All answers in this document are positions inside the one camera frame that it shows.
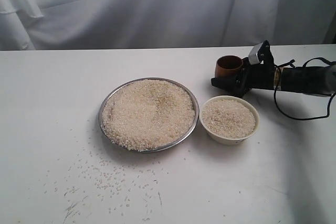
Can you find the white backdrop curtain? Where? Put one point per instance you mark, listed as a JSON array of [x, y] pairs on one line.
[[117, 24]]

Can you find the steel plate of rice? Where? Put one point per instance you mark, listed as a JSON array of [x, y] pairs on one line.
[[148, 115]]

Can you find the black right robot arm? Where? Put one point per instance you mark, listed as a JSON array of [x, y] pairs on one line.
[[311, 80]]

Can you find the white bowl of rice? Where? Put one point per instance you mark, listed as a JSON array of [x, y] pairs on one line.
[[229, 120]]

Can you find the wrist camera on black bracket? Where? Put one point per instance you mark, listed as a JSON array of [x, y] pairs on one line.
[[261, 53]]

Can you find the brown wooden cup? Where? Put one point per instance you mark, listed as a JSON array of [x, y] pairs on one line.
[[228, 66]]

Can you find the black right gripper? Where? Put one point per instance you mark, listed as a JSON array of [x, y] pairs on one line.
[[258, 76]]

